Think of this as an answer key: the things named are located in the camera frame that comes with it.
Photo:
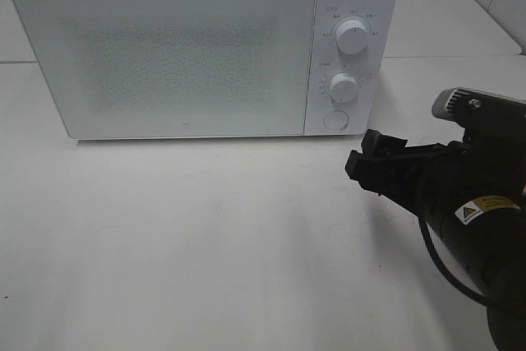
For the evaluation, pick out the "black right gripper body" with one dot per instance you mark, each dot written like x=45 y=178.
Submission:
x=477 y=182

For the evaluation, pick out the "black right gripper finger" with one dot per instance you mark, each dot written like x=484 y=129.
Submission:
x=376 y=144
x=380 y=175

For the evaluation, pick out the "round white door button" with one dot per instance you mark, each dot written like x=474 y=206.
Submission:
x=336 y=120

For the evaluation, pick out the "white microwave door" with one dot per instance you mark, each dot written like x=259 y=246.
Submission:
x=125 y=69

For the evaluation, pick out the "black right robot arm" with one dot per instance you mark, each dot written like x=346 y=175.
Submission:
x=486 y=265

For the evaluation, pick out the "lower white microwave knob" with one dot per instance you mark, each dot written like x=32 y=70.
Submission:
x=343 y=88

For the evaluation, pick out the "white microwave knob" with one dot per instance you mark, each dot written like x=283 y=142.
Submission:
x=352 y=35
x=343 y=88

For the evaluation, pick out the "upper white microwave knob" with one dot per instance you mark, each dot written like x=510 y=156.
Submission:
x=352 y=35

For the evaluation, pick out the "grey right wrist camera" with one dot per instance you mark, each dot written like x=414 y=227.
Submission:
x=479 y=110

